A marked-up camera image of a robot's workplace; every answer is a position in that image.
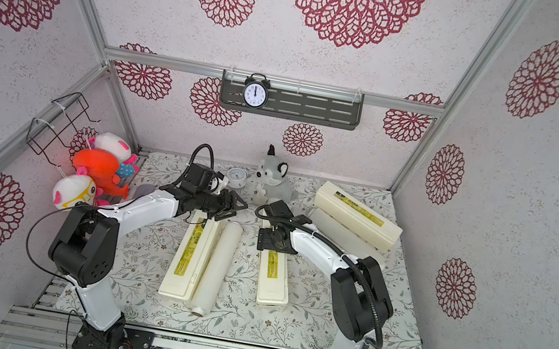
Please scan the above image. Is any back right wrap roll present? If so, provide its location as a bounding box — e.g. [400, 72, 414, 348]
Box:
[309, 208, 386, 269]

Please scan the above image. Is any white plush with glasses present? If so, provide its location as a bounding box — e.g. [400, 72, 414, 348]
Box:
[52, 174, 103, 210]

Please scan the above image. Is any floral table mat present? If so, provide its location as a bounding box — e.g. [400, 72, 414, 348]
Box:
[110, 152, 422, 349]

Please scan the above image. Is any cream wrap dispenser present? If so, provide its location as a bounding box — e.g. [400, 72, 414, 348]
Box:
[246, 215, 304, 312]
[158, 211, 221, 302]

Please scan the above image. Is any grey husky plush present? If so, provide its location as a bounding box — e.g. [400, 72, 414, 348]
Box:
[254, 144, 299, 205]

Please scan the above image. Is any grey cloth roll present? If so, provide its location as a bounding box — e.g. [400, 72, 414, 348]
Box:
[133, 184, 157, 204]

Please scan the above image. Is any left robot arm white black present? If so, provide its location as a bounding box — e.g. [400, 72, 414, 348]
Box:
[48, 143, 247, 349]

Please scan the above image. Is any white pink plush upper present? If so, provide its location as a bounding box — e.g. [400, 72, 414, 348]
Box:
[87, 132, 138, 165]

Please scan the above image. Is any red plush toy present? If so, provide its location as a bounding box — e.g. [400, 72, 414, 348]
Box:
[72, 148, 129, 199]

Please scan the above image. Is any black alarm clock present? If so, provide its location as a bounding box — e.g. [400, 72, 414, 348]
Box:
[242, 73, 271, 109]

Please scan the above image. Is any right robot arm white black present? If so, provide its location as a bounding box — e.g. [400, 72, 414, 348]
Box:
[254, 200, 394, 349]

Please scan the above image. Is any small white round clock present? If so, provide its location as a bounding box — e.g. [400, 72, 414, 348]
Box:
[226, 167, 249, 190]

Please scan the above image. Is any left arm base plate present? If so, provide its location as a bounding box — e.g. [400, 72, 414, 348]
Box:
[71, 322, 156, 349]

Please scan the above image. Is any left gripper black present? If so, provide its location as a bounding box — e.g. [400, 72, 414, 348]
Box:
[193, 184, 252, 228]

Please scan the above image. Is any back right cream dispenser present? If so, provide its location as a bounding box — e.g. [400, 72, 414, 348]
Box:
[314, 181, 402, 252]

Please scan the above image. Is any grey wall shelf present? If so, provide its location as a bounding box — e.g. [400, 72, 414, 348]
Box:
[218, 70, 365, 131]

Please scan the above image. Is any black wire basket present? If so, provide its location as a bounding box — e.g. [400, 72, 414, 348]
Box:
[25, 91, 100, 168]

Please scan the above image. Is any left plastic wrap roll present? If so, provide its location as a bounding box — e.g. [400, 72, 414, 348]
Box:
[191, 222, 243, 317]

